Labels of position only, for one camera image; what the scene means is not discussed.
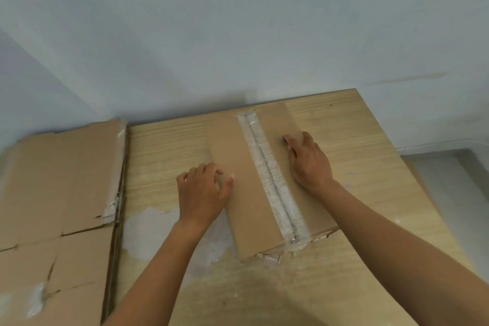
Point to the person's left hand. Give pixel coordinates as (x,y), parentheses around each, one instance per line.
(200,199)

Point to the person's right hand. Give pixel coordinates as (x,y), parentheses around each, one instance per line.
(313,169)

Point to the person's left forearm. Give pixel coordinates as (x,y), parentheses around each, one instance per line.
(153,280)

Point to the person's right forearm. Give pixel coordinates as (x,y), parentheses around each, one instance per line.
(401,253)

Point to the light wooden table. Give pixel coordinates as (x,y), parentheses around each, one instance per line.
(160,154)

